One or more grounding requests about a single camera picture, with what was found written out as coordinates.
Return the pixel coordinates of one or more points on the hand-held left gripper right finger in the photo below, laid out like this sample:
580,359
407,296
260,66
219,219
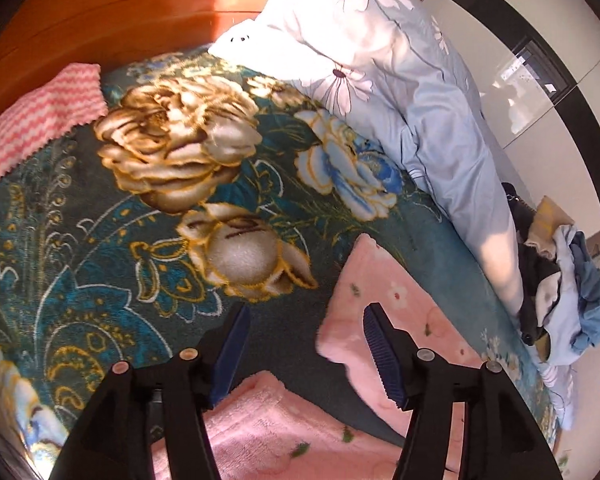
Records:
385,355

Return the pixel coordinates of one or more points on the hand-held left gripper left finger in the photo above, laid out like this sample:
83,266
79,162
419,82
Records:
230,355

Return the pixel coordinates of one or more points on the pink peach-print fleece garment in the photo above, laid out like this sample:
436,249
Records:
395,280

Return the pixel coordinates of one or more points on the teal floral blanket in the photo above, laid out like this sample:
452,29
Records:
130,260

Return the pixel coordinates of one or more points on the black garment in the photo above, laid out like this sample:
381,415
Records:
532,270

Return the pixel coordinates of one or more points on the white garment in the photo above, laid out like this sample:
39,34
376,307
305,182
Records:
547,295

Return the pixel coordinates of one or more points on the blue garment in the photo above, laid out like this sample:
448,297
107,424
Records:
592,300

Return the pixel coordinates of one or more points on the yellow garment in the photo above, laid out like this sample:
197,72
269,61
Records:
550,217

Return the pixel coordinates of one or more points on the grey-blue daisy-print duvet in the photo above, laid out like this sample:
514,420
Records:
380,60

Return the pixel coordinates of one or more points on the pink white striped cloth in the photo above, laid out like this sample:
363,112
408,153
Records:
35,110

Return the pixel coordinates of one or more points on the white wardrobe with black band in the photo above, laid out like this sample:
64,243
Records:
505,35

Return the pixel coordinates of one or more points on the wooden bed headboard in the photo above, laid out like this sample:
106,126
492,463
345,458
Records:
105,10

